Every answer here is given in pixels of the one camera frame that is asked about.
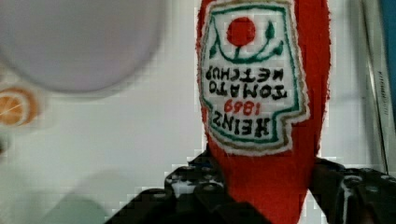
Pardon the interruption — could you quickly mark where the orange slice toy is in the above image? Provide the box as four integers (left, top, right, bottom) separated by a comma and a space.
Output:
0, 88, 39, 127

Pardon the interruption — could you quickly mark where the round grey plate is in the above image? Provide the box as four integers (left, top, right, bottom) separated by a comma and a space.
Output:
0, 0, 166, 93

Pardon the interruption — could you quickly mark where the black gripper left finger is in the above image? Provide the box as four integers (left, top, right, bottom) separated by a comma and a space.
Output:
105, 150, 265, 224

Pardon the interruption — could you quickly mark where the red plush ketchup bottle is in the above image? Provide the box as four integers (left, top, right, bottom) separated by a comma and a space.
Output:
196, 0, 331, 224

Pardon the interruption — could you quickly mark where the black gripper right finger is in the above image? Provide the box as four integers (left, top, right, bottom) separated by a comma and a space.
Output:
309, 158, 396, 224

